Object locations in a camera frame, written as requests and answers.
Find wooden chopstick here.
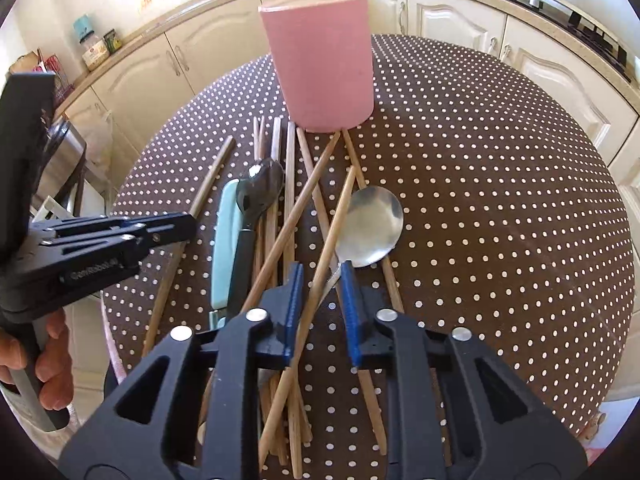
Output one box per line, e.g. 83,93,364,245
241,131,341,313
252,116,265,280
265,117,282,256
141,134,237,359
258,166,357,470
337,129,405,312
296,127,387,456
283,122,303,479

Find mint green sheathed knife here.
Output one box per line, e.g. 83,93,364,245
208,179,242,330

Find black plastic spork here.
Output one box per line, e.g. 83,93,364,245
226,157,284,322

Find silver metal spoon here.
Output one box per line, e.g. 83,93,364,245
320,185,404,302

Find cream lower kitchen cabinets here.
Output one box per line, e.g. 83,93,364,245
54,0,640,212

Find person's left hand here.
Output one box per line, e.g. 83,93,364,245
0,309,74,411

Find brown polka dot tablecloth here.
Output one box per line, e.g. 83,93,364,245
103,35,634,479

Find glass jar with teal lid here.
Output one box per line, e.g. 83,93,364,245
73,14,110,72

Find small dark jar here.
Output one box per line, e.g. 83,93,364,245
103,29,122,55

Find pink cylindrical utensil holder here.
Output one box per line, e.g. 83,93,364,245
258,0,374,133

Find black gas stove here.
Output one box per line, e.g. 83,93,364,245
509,0,634,82

